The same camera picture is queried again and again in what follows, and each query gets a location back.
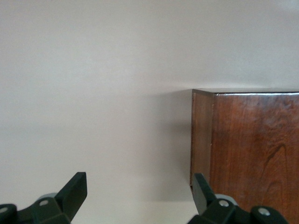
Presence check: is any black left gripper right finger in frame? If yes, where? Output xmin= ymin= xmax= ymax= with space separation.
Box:
xmin=186 ymin=172 xmax=289 ymax=224

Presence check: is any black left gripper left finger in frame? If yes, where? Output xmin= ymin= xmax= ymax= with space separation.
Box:
xmin=0 ymin=172 xmax=88 ymax=224

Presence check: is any dark brown wooden cabinet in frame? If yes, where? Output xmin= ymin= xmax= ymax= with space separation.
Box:
xmin=190 ymin=88 xmax=299 ymax=224

